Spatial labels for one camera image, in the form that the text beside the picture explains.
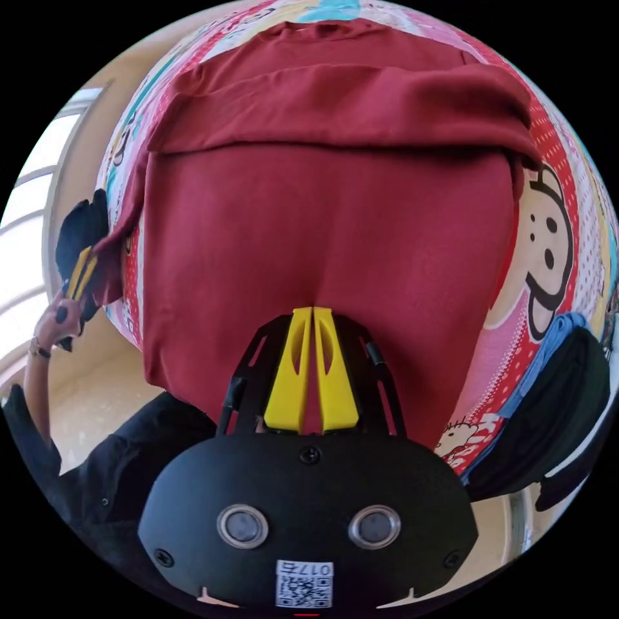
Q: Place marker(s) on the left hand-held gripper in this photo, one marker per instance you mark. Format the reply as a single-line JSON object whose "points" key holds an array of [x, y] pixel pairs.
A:
{"points": [[81, 222]]}

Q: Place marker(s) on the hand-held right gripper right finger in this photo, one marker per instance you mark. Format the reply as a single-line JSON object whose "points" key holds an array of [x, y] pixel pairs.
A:
{"points": [[336, 387]]}

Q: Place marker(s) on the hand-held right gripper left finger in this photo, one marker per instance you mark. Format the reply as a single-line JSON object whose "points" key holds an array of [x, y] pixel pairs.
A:
{"points": [[287, 387]]}

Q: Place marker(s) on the red sweater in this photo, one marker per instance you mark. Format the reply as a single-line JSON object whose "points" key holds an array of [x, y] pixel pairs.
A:
{"points": [[314, 217]]}

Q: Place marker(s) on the person's left hand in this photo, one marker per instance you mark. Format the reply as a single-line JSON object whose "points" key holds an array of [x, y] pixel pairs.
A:
{"points": [[53, 326]]}

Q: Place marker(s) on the window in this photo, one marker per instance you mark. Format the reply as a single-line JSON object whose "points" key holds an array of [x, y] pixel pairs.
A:
{"points": [[29, 242]]}

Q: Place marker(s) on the person's body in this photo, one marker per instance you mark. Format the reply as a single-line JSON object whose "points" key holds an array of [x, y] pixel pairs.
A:
{"points": [[125, 464]]}

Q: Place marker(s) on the pile of clothes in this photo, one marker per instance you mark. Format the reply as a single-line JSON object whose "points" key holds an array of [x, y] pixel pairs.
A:
{"points": [[561, 401]]}

